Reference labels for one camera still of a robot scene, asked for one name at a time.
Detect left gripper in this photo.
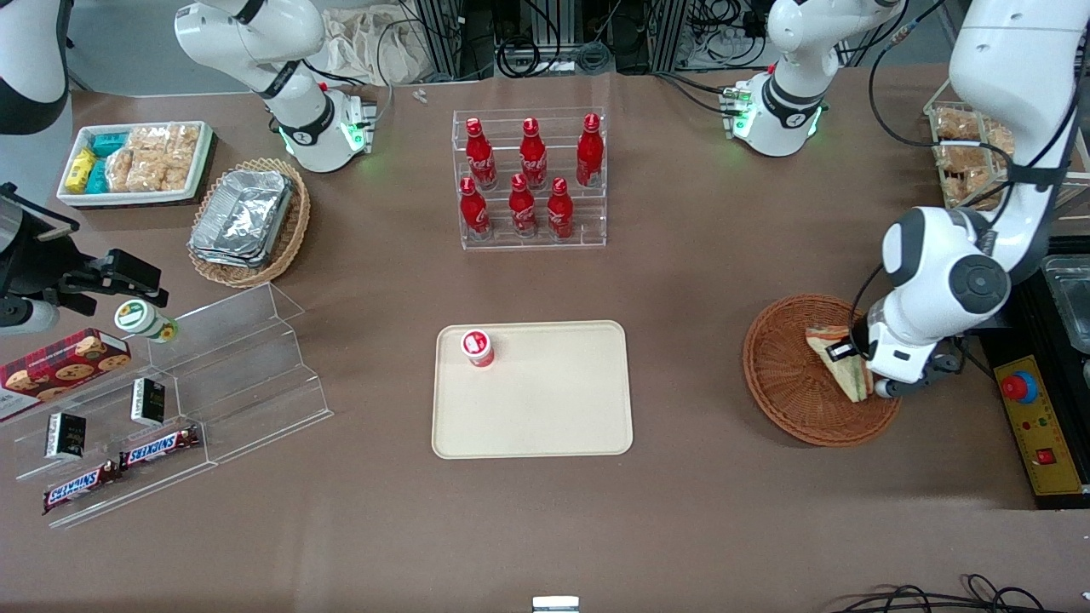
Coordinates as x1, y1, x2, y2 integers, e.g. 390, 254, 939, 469
824, 319, 938, 384

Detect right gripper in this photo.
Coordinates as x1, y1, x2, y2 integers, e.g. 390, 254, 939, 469
0, 183, 169, 314

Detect triangle sandwich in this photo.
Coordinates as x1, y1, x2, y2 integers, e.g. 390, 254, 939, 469
806, 324, 875, 404

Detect round brown wicker basket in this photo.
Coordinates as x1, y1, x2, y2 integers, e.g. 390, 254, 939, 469
743, 294, 904, 448

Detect oval tan wicker basket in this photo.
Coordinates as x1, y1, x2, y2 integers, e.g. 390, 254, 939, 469
186, 158, 312, 289

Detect cream plastic tray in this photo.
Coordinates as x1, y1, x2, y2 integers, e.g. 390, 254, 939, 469
431, 320, 634, 461

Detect green lid white cup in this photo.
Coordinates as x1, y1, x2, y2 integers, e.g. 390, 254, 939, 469
114, 299, 180, 345

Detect white rectangular snack bin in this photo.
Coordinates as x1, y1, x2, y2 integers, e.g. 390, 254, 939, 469
56, 120, 215, 209

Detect red plaid cookie box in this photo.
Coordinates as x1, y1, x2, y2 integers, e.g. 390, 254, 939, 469
0, 328, 133, 424

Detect small black snack box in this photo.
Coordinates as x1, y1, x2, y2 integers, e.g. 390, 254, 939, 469
45, 411, 88, 461
130, 377, 167, 427

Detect stacked aluminium foil trays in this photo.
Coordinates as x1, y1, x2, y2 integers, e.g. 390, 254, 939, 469
189, 169, 295, 270

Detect clear acrylic stepped shelf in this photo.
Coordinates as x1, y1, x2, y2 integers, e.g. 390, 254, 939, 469
13, 283, 335, 530

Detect snickers chocolate bar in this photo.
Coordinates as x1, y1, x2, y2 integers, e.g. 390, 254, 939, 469
119, 426, 202, 471
43, 460, 123, 515

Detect black countertop appliance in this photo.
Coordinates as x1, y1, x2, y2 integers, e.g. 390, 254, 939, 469
979, 238, 1090, 512

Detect yellow control box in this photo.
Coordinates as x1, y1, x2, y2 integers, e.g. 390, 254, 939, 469
994, 355, 1087, 497

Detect steel appliance pan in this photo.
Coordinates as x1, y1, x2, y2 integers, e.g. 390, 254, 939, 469
1041, 254, 1090, 354

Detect clear acrylic bottle rack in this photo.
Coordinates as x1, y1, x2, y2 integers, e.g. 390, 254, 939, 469
451, 106, 608, 251

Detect red cola bottle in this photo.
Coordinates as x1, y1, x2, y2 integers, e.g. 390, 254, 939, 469
508, 174, 538, 238
459, 176, 492, 239
576, 112, 605, 188
519, 117, 548, 188
546, 176, 576, 240
465, 117, 498, 190

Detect beige cloth bag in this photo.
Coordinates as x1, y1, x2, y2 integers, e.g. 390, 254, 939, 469
324, 7, 427, 86

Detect red lid white cup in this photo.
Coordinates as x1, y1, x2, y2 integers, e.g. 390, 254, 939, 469
461, 329, 496, 369

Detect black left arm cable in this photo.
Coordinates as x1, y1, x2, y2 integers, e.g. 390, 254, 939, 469
847, 0, 1087, 341

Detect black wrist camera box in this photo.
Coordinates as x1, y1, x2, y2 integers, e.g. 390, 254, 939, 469
924, 347, 967, 384

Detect white wire rack basket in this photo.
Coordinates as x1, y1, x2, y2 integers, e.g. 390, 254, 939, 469
924, 79, 1090, 214

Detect black floor cable bundle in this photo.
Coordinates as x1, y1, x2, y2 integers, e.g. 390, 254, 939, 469
830, 575, 1090, 613

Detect black arm base cables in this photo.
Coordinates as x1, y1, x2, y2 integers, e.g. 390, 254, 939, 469
656, 72, 742, 116

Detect aluminium frame rack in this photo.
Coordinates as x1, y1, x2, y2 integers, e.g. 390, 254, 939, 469
409, 0, 691, 77

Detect coiled black cables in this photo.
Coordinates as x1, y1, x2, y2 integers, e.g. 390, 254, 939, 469
498, 38, 614, 73

